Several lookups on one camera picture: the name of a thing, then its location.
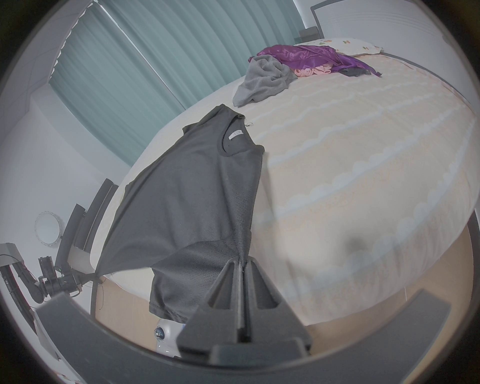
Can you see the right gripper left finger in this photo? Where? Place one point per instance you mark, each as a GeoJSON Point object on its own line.
{"type": "Point", "coordinates": [221, 315]}

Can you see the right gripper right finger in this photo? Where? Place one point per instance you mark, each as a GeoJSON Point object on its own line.
{"type": "Point", "coordinates": [270, 318]}

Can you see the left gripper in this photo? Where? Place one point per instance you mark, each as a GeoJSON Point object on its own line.
{"type": "Point", "coordinates": [71, 283]}

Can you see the black T-shirt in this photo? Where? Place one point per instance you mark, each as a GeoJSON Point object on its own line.
{"type": "Point", "coordinates": [187, 195]}

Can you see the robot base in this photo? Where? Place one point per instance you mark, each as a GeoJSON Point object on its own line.
{"type": "Point", "coordinates": [167, 335]}

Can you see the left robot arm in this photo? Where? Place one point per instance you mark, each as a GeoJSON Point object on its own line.
{"type": "Point", "coordinates": [37, 287]}

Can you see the bed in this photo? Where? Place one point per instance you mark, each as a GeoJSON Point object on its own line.
{"type": "Point", "coordinates": [356, 187]}

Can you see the round white mirror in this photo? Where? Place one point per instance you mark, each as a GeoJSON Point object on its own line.
{"type": "Point", "coordinates": [47, 228]}

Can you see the black chest of drawers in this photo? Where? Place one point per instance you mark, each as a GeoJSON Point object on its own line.
{"type": "Point", "coordinates": [90, 217]}

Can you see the blue-green curtain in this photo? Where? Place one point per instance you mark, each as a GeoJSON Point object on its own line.
{"type": "Point", "coordinates": [105, 93]}
{"type": "Point", "coordinates": [225, 45]}

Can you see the grey garment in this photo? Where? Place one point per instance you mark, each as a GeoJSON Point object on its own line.
{"type": "Point", "coordinates": [262, 78]}

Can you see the pink garment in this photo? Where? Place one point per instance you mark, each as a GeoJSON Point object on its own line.
{"type": "Point", "coordinates": [311, 71]}

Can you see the small black garment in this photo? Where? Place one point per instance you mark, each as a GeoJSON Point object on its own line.
{"type": "Point", "coordinates": [354, 72]}

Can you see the purple satin garment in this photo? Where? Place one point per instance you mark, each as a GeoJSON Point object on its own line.
{"type": "Point", "coordinates": [300, 54]}

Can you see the white printed pillow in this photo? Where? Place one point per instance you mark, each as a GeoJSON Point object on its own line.
{"type": "Point", "coordinates": [352, 45]}

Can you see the grey bedside table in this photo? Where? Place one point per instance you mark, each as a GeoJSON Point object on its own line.
{"type": "Point", "coordinates": [307, 33]}

